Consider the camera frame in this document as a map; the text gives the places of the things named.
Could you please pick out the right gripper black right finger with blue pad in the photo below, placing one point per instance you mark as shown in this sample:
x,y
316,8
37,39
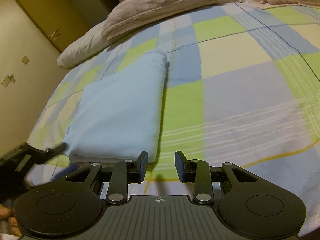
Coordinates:
x,y
196,172

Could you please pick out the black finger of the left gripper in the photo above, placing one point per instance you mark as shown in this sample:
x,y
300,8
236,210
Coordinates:
x,y
50,153

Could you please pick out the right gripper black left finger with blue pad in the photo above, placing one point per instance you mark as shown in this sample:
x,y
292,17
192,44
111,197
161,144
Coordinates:
x,y
124,173

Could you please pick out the light blue shirt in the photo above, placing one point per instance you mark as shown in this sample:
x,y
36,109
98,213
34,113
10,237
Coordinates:
x,y
120,115

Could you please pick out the person's hand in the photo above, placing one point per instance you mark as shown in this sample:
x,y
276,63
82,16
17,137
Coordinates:
x,y
7,215

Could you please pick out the checked bed sheet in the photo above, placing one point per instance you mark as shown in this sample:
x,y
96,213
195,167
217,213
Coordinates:
x,y
243,87

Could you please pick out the brown wooden door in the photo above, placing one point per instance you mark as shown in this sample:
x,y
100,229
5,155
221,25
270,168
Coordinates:
x,y
64,21

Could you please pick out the wall socket with plug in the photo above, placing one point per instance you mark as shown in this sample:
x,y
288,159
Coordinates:
x,y
7,80

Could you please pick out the wall switch plate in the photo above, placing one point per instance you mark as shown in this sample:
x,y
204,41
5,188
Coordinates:
x,y
25,59

